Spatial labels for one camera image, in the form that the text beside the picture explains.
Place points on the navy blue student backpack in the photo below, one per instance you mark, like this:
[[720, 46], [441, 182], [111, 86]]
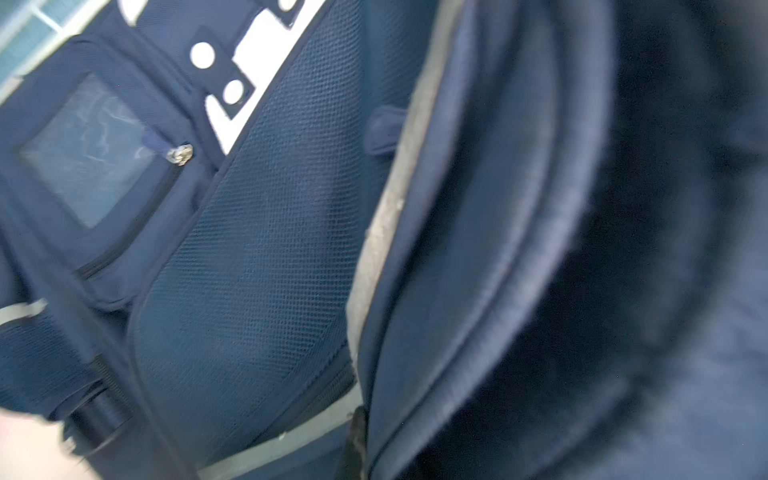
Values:
[[529, 237]]

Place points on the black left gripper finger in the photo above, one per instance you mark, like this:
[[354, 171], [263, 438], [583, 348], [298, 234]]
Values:
[[352, 464]]

